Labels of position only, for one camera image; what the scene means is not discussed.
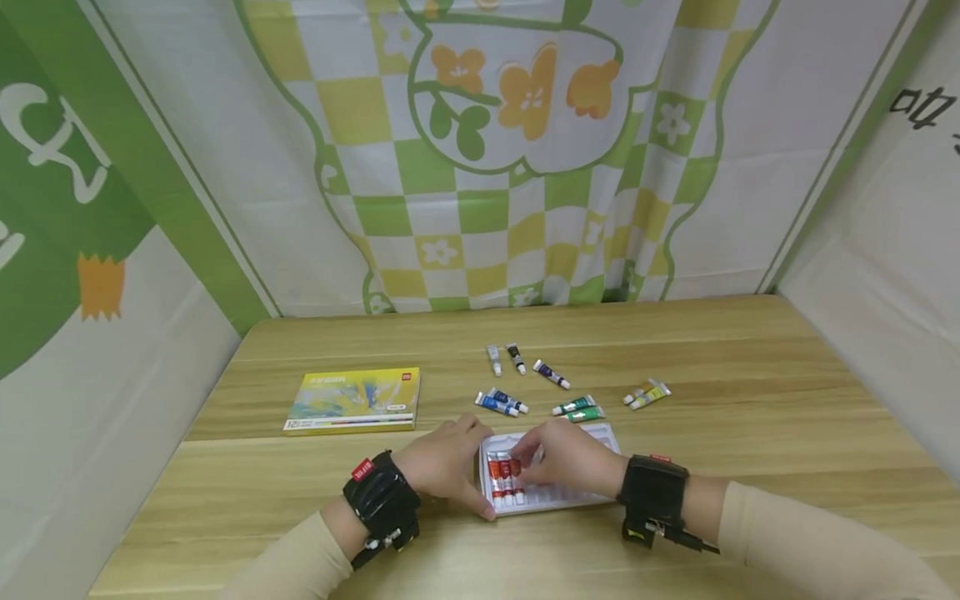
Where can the person's right hand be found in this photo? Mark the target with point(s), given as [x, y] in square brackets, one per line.
[581, 462]

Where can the black paint tube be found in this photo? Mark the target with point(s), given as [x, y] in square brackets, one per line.
[516, 358]

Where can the person's left forearm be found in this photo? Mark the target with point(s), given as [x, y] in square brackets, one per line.
[300, 558]

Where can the dark blue paint tube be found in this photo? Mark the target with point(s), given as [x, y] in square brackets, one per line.
[510, 400]

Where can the person's right forearm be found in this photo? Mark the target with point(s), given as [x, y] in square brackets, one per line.
[810, 542]

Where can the light green paint tube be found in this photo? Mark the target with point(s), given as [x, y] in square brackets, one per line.
[586, 414]

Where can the white plastic tube tray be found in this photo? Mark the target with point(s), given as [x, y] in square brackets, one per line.
[570, 498]

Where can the dark red paint tube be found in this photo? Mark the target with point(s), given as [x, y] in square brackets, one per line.
[517, 485]

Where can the white paint tube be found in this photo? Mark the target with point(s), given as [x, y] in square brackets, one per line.
[494, 360]

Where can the person's left index finger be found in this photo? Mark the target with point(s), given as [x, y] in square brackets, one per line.
[474, 423]

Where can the person's left thumb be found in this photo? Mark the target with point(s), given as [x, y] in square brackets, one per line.
[472, 503]

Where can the pale yellow paint tube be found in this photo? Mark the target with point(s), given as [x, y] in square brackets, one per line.
[639, 392]

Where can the dark green paint tube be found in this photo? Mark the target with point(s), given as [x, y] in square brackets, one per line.
[574, 405]

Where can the yellow paint set box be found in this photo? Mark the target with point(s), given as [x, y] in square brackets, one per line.
[352, 402]

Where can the person's left hand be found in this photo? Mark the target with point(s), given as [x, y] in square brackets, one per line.
[439, 462]

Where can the purple paint tube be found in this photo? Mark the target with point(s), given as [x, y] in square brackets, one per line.
[551, 374]

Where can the light blue paint tube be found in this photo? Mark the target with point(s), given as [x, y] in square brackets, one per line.
[495, 405]

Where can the black wrist band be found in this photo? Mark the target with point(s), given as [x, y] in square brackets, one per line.
[382, 504]
[651, 496]

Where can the person's right fingers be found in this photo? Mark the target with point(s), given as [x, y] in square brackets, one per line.
[531, 454]

